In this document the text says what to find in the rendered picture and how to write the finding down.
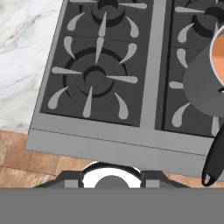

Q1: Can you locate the dark grey saucepan with handle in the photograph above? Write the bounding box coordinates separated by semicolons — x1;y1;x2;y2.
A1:
182;24;224;188

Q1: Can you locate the grey gas stove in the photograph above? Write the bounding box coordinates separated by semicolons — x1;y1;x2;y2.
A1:
24;0;224;179

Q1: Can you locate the orange marinara sauce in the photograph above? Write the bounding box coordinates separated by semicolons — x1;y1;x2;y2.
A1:
211;34;224;83

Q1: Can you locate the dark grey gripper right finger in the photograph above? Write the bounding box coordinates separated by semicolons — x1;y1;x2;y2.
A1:
139;170;191;189

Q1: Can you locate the white and black stove knob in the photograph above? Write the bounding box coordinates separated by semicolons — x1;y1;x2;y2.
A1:
80;161;143;189

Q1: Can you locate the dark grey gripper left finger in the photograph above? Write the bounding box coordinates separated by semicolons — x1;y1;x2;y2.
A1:
31;170;86;189

